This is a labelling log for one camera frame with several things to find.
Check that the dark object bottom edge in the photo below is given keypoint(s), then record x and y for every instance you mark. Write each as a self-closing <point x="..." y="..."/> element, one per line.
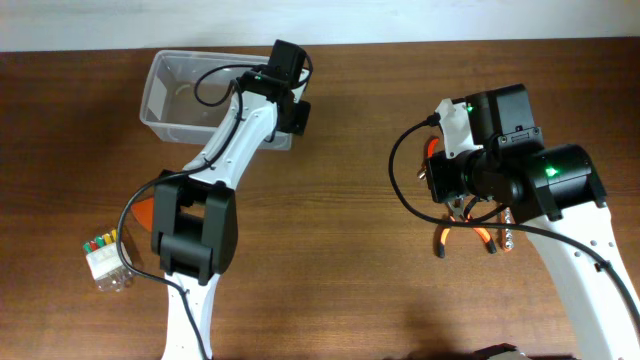
<point x="500" y="352"/>

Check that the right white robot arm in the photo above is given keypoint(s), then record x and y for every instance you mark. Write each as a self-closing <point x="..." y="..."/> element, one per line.
<point x="494" y="150"/>

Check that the socket bit rail orange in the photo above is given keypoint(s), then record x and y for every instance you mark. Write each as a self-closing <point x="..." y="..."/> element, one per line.
<point x="508" y="238"/>

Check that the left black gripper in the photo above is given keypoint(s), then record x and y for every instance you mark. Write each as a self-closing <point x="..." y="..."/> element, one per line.
<point x="300" y="122"/>

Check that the clear plastic container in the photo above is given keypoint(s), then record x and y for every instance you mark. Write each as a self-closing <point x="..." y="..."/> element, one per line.
<point x="178" y="80"/>

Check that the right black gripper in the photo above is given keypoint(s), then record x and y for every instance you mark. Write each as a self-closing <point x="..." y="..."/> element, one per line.
<point x="439" y="183"/>

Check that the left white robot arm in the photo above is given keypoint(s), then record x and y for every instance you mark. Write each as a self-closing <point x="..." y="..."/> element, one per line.
<point x="194" y="226"/>

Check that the orange black needle-nose pliers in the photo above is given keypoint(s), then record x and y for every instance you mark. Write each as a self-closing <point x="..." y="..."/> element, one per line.
<point x="456" y="214"/>

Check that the orange scraper wooden handle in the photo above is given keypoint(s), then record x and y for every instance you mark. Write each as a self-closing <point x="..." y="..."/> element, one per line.
<point x="143" y="213"/>

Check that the clear box coloured connectors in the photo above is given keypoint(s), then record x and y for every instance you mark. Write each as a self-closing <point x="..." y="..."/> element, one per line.
<point x="106" y="268"/>

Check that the small red cutting pliers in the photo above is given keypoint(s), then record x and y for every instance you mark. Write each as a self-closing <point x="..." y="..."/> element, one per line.
<point x="429" y="149"/>

